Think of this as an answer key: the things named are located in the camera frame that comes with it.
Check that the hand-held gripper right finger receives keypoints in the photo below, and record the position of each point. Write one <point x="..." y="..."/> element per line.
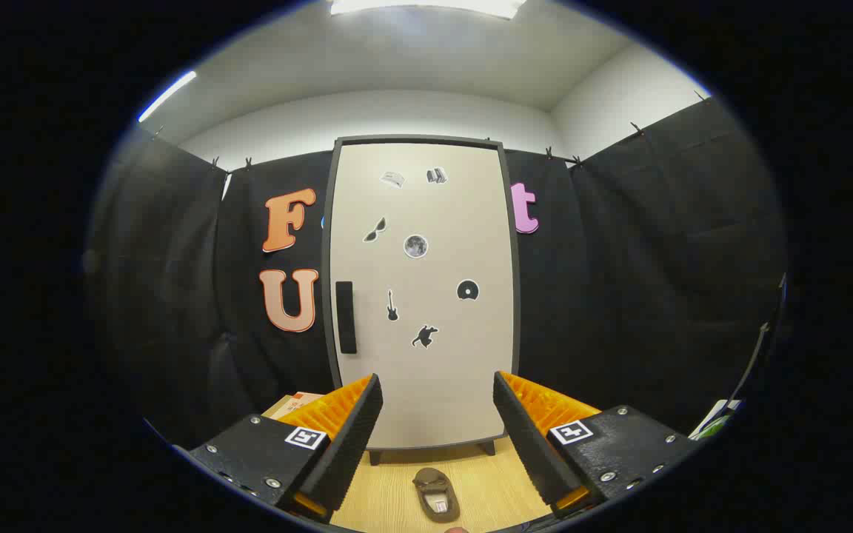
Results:
<point x="526" y="444"/>

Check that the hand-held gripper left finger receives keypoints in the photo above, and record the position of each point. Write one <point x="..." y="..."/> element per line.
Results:
<point x="356" y="437"/>

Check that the dark grey shoe cabinet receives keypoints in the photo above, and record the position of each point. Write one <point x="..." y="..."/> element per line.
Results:
<point x="375" y="457"/>

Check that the brown fuzzy shoe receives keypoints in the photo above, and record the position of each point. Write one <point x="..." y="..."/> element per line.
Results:
<point x="435" y="488"/>

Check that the beige orange cover book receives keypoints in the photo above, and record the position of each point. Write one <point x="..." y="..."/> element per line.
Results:
<point x="300" y="403"/>

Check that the white flat object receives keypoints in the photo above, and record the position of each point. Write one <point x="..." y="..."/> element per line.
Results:
<point x="715" y="418"/>

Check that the black backdrop cloth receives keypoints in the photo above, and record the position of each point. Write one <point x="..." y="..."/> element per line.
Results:
<point x="619" y="259"/>

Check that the long ceiling light strip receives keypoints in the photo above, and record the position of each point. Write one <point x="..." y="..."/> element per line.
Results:
<point x="166" y="96"/>

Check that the wide ceiling light panel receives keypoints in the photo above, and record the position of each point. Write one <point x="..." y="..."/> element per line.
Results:
<point x="426" y="6"/>

